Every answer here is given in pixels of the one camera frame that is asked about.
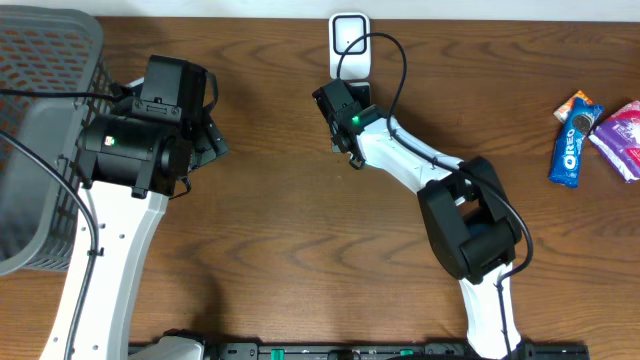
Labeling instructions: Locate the orange Kleenex tissue pack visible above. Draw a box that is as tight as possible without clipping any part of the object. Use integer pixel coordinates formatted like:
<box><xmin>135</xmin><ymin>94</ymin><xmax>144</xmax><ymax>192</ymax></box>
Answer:
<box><xmin>553</xmin><ymin>90</ymin><xmax>593</xmax><ymax>124</ymax></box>

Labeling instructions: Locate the blue snack wrapper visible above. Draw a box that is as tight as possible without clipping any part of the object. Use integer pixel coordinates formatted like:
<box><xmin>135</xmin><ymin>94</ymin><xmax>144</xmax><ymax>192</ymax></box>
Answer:
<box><xmin>549</xmin><ymin>98</ymin><xmax>604</xmax><ymax>188</ymax></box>

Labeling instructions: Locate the purple Carefree pad pack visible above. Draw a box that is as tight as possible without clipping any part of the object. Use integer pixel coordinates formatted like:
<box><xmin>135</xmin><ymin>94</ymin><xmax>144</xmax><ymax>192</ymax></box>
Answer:
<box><xmin>589</xmin><ymin>100</ymin><xmax>639</xmax><ymax>183</ymax></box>

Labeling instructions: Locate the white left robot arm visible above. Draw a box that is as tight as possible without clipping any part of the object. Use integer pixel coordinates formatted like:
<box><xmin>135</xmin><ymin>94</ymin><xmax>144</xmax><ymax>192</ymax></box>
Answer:
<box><xmin>41</xmin><ymin>55</ymin><xmax>228</xmax><ymax>359</ymax></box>

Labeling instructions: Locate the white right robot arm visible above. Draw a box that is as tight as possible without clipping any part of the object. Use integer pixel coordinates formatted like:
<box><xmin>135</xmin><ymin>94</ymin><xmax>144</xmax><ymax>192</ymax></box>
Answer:
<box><xmin>312</xmin><ymin>79</ymin><xmax>523</xmax><ymax>359</ymax></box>

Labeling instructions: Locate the white barcode scanner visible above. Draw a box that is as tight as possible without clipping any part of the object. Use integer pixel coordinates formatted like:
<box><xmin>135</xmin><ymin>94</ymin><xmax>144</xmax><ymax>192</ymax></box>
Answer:
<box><xmin>328</xmin><ymin>12</ymin><xmax>372</xmax><ymax>80</ymax></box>

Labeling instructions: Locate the grey plastic mesh basket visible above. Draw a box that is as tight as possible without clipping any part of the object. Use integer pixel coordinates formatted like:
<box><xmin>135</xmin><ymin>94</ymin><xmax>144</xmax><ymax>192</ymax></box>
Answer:
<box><xmin>1</xmin><ymin>5</ymin><xmax>112</xmax><ymax>274</ymax></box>

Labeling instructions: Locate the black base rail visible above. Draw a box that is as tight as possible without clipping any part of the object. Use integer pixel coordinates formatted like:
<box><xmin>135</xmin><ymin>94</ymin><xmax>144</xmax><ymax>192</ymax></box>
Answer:
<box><xmin>183</xmin><ymin>342</ymin><xmax>591</xmax><ymax>360</ymax></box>

